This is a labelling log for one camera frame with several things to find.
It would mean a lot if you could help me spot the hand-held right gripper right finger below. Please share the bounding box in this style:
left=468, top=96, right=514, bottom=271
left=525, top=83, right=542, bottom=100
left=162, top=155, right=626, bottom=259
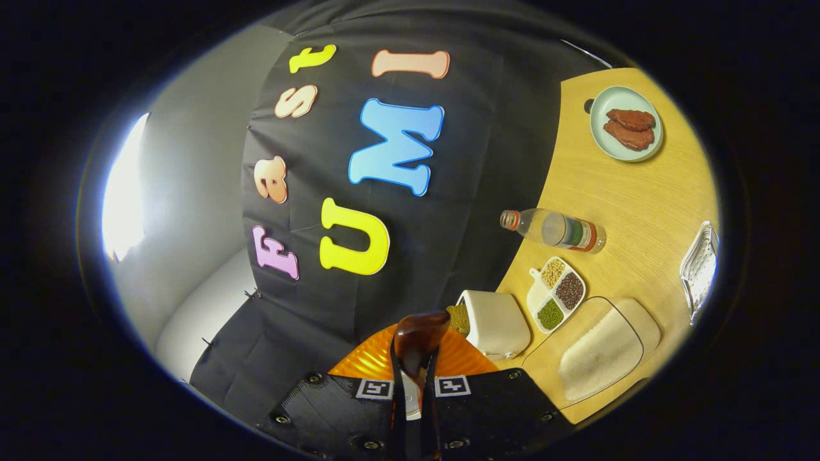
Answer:
left=420, top=328, right=577, bottom=461

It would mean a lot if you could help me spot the large ceiling light panel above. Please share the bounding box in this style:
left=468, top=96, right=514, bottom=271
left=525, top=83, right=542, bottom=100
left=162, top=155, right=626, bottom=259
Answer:
left=102, top=112, right=151, bottom=263

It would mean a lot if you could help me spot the white toaster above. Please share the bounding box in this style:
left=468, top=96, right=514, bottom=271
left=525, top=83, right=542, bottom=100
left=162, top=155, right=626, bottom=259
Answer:
left=456, top=289, right=532, bottom=360

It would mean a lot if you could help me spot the dark red beans pile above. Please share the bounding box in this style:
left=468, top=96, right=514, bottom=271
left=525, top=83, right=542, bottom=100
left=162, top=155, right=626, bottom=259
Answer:
left=555, top=273, right=584, bottom=311

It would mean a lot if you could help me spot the black backdrop cloth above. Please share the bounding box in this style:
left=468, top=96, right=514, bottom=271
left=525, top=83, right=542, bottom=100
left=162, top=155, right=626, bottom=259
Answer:
left=189, top=0, right=635, bottom=426

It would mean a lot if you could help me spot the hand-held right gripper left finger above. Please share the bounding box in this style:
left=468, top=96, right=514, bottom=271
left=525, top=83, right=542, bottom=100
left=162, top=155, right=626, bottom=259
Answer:
left=256, top=323, right=411, bottom=461

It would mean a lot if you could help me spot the brown bread slice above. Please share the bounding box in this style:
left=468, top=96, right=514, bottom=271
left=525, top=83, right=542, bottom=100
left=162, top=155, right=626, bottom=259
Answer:
left=447, top=304, right=472, bottom=337

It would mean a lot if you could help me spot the green mung beans pile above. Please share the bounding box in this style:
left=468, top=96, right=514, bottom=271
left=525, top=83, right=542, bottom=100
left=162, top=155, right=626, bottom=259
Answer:
left=537, top=299, right=564, bottom=330

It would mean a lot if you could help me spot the clear plastic bottle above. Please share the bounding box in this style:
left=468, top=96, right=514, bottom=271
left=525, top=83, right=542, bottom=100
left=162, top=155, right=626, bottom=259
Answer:
left=500, top=208, right=606, bottom=254

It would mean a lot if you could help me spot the brown wooden spoon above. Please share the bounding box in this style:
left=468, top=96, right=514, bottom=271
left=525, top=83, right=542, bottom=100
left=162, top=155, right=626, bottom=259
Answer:
left=392, top=311, right=451, bottom=461

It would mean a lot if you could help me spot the white divided dish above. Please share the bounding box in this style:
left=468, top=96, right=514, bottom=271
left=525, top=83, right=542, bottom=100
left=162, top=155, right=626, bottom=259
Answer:
left=527, top=256, right=586, bottom=334

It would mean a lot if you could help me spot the pale green plate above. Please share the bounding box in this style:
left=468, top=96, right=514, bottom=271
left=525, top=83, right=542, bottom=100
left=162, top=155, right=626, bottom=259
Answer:
left=589, top=86, right=664, bottom=162

